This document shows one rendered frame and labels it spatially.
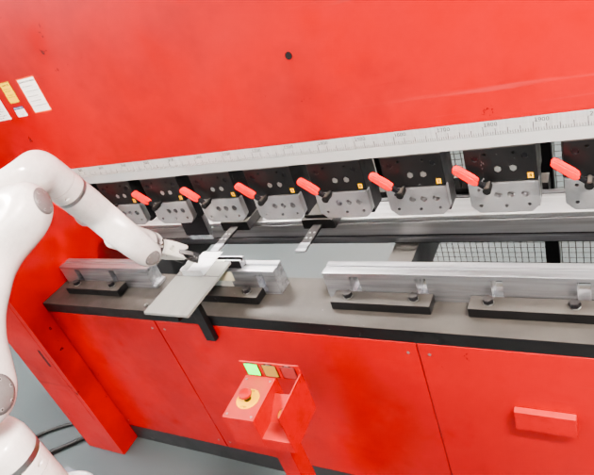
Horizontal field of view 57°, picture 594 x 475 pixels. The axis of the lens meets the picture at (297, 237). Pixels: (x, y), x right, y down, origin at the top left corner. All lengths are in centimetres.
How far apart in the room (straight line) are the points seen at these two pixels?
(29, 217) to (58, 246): 133
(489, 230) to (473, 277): 27
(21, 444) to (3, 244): 38
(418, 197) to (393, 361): 51
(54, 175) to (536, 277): 118
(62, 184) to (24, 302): 111
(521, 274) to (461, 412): 47
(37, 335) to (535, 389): 186
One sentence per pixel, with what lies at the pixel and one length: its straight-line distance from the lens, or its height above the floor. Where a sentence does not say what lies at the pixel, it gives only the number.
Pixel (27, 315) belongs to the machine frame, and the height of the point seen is 88.
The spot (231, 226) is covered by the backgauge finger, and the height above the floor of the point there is 101.
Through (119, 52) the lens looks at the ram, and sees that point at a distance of 161.
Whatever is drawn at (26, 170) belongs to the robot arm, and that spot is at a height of 160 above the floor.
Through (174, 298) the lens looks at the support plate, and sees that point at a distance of 179.
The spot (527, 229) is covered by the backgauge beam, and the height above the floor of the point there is 93.
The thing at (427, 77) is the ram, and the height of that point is 152.
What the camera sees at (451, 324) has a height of 87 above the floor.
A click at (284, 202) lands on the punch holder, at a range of 153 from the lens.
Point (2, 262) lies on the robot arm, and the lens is 122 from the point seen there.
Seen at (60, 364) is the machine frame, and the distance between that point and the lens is 259.
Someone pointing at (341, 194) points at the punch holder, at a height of 125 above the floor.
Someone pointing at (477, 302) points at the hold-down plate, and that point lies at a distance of 153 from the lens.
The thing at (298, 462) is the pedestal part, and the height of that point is 51.
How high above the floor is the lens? 190
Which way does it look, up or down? 30 degrees down
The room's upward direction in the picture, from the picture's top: 20 degrees counter-clockwise
